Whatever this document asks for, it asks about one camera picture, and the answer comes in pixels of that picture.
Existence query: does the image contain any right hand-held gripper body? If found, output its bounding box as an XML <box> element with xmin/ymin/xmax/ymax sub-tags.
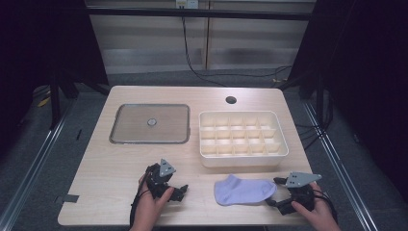
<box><xmin>277</xmin><ymin>171</ymin><xmax>322</xmax><ymax>217</ymax></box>

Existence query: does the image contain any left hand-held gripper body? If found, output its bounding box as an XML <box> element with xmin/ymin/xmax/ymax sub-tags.
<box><xmin>144</xmin><ymin>158</ymin><xmax>177</xmax><ymax>200</ymax></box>

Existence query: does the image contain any lavender sock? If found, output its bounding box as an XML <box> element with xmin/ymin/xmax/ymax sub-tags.
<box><xmin>214</xmin><ymin>173</ymin><xmax>278</xmax><ymax>207</ymax></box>

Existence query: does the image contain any white divided storage box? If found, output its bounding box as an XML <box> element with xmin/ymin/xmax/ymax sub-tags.
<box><xmin>197</xmin><ymin>110</ymin><xmax>290</xmax><ymax>168</ymax></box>

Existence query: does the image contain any person's right hand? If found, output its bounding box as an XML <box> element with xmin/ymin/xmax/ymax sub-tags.
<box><xmin>291</xmin><ymin>182</ymin><xmax>342</xmax><ymax>231</ymax></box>

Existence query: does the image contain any person's left hand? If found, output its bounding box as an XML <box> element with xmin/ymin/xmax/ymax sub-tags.
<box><xmin>134</xmin><ymin>174</ymin><xmax>176</xmax><ymax>226</ymax></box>

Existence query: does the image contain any clear grey-rimmed box lid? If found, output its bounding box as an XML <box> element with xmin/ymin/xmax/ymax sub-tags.
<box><xmin>109</xmin><ymin>103</ymin><xmax>191</xmax><ymax>145</ymax></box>

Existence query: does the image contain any grey tape strip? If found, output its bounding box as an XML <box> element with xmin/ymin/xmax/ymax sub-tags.
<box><xmin>55</xmin><ymin>193</ymin><xmax>80</xmax><ymax>204</ymax></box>

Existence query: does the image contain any black stand leg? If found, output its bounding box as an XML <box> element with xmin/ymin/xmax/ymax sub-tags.
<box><xmin>47</xmin><ymin>71</ymin><xmax>112</xmax><ymax>131</ymax></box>

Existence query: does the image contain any yellow floor object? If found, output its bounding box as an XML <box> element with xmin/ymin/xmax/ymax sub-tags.
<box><xmin>36</xmin><ymin>95</ymin><xmax>52</xmax><ymax>109</ymax></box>

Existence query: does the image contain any left hand-held gripper cable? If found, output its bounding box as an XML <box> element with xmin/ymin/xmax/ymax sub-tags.
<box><xmin>129</xmin><ymin>167</ymin><xmax>152</xmax><ymax>229</ymax></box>

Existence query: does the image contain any hand-held gripper cable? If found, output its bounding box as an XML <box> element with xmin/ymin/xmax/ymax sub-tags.
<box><xmin>312</xmin><ymin>188</ymin><xmax>339</xmax><ymax>223</ymax></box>
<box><xmin>129</xmin><ymin>167</ymin><xmax>152</xmax><ymax>229</ymax></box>

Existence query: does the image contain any right hand-held gripper cable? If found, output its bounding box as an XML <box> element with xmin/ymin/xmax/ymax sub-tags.
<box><xmin>312</xmin><ymin>188</ymin><xmax>339</xmax><ymax>223</ymax></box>

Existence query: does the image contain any metal floor rail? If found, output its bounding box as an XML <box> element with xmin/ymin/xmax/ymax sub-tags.
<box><xmin>302</xmin><ymin>99</ymin><xmax>380</xmax><ymax>231</ymax></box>
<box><xmin>0</xmin><ymin>97</ymin><xmax>78</xmax><ymax>231</ymax></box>

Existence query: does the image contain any bundle of black floor cables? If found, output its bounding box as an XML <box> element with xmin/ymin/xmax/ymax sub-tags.
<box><xmin>293</xmin><ymin>95</ymin><xmax>336</xmax><ymax>152</ymax></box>

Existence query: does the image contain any black floor cable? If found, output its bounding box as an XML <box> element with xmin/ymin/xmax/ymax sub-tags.
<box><xmin>180</xmin><ymin>15</ymin><xmax>293</xmax><ymax>89</ymax></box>

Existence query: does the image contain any black horizontal frame bar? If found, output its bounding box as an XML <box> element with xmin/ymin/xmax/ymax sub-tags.
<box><xmin>86</xmin><ymin>7</ymin><xmax>318</xmax><ymax>21</ymax></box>

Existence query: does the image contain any white wall socket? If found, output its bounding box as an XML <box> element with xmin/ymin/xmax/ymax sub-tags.
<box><xmin>175</xmin><ymin>0</ymin><xmax>200</xmax><ymax>10</ymax></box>

